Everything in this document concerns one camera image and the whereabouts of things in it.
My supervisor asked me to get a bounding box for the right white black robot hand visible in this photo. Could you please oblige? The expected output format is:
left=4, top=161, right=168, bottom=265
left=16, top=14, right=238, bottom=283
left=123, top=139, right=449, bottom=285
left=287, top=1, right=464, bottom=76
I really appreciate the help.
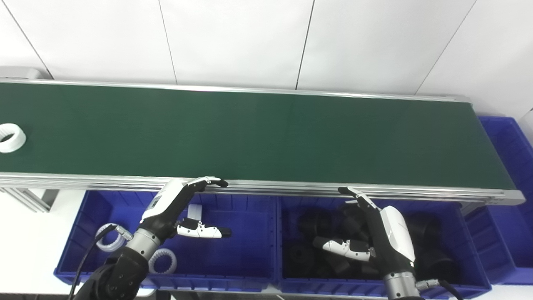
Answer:
left=313, top=186, right=417, bottom=277

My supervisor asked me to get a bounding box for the blue bin with black parts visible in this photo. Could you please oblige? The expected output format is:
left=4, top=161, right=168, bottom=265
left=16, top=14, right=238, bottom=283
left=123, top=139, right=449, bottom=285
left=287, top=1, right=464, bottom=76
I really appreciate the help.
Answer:
left=276, top=196, right=493, bottom=300

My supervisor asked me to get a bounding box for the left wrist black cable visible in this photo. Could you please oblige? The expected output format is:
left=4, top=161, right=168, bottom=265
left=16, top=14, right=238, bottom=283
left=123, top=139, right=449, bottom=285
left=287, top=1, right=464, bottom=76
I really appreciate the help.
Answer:
left=68, top=224, right=133, bottom=300

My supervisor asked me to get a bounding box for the blue bin with white parts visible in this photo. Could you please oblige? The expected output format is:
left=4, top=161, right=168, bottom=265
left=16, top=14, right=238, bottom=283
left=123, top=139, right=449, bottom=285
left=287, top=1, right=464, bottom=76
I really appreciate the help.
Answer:
left=54, top=190, right=279, bottom=293

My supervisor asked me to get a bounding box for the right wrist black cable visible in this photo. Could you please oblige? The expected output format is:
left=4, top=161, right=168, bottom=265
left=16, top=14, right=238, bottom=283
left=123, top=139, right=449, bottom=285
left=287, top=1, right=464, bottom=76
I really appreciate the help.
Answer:
left=416, top=278, right=463, bottom=300

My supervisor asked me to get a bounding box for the black cylindrical part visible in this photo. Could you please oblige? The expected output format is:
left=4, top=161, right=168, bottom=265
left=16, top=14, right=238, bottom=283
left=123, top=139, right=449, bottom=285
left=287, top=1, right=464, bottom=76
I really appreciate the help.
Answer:
left=407, top=212, right=443, bottom=247
left=297, top=208, right=332, bottom=239
left=289, top=243, right=322, bottom=272
left=416, top=249, right=459, bottom=281

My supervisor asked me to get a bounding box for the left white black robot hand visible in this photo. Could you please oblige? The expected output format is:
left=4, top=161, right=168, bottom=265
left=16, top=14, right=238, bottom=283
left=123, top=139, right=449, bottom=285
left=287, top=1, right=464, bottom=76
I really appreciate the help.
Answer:
left=140, top=176, right=232, bottom=242

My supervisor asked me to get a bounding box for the aluminium conveyor leg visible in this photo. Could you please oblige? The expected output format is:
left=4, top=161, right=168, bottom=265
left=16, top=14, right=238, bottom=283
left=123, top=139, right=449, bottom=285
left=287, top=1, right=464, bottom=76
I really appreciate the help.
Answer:
left=0, top=187, right=60, bottom=213

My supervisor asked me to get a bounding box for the green conveyor belt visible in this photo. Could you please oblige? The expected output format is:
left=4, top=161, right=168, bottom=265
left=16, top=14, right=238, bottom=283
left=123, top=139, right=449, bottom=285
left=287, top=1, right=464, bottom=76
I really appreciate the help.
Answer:
left=0, top=77, right=526, bottom=206
left=0, top=82, right=517, bottom=190

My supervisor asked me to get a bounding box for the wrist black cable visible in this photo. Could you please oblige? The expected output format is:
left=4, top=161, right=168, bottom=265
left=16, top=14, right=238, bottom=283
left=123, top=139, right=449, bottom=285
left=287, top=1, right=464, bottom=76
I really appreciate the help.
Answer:
left=416, top=278, right=463, bottom=300
left=68, top=224, right=133, bottom=300

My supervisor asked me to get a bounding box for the white toothed ring part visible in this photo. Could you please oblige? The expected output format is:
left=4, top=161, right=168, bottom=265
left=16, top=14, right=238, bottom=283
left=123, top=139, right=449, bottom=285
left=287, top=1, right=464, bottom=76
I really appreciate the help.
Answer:
left=148, top=248, right=178, bottom=275

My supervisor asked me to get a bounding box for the grey conveyor end housing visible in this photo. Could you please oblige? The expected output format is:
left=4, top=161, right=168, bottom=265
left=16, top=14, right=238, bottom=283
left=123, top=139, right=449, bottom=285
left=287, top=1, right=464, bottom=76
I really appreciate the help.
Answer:
left=0, top=66, right=42, bottom=81

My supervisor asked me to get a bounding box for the empty blue bin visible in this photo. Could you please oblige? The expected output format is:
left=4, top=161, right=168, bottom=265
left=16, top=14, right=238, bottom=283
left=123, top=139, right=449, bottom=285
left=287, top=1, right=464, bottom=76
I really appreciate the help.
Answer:
left=463, top=116, right=533, bottom=285

